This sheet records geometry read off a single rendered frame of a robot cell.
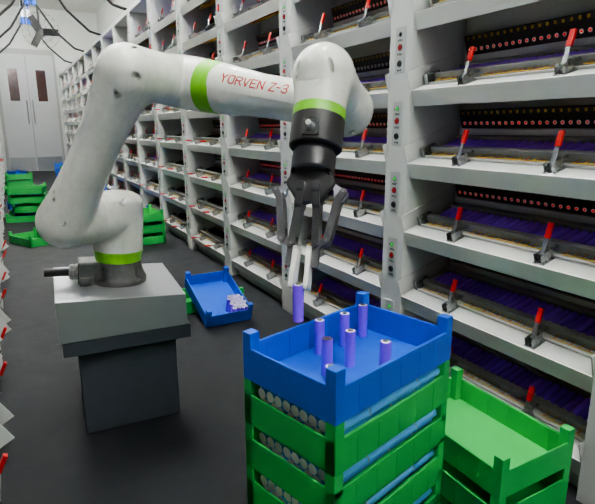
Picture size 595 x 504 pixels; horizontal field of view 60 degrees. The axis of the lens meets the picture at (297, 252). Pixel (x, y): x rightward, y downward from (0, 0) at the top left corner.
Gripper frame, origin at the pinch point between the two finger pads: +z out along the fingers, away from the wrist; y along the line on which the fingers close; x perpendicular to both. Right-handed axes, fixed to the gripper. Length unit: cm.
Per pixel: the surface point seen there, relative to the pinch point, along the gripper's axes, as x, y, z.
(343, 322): 11.2, 5.9, 7.6
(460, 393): 51, 29, 19
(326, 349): -0.1, 5.6, 12.7
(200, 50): 181, -129, -160
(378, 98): 64, 1, -64
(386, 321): 18.9, 12.8, 6.1
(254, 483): 6.9, -5.7, 36.0
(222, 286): 136, -73, -10
